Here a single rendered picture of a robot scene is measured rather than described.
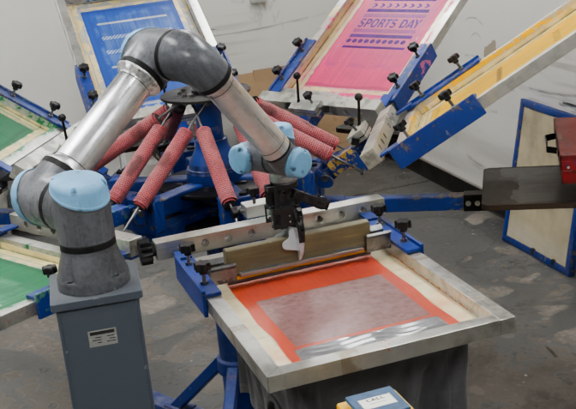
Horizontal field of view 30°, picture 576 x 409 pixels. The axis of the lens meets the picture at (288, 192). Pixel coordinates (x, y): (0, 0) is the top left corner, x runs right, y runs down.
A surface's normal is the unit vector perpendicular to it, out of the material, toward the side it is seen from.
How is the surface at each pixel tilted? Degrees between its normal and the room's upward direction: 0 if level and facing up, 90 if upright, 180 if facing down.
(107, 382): 90
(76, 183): 8
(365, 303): 0
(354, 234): 90
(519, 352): 0
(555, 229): 78
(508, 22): 90
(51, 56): 90
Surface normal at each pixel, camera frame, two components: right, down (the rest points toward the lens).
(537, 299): -0.10, -0.95
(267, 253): 0.33, 0.25
